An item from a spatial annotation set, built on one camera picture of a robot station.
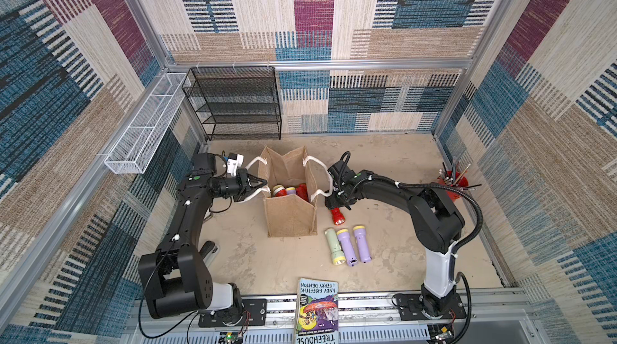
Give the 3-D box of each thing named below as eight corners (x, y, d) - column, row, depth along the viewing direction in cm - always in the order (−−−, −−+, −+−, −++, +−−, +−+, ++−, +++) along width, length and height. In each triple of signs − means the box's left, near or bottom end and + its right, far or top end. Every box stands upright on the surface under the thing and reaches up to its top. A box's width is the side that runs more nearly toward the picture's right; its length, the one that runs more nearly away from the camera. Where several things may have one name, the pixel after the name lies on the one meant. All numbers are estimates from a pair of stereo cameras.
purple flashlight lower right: (360, 262, 84) (362, 259, 81) (353, 229, 92) (354, 225, 89) (371, 261, 84) (373, 258, 82) (362, 228, 92) (364, 224, 89)
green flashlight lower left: (333, 266, 83) (334, 263, 81) (324, 232, 91) (324, 228, 89) (345, 263, 84) (346, 261, 82) (334, 229, 92) (335, 226, 89)
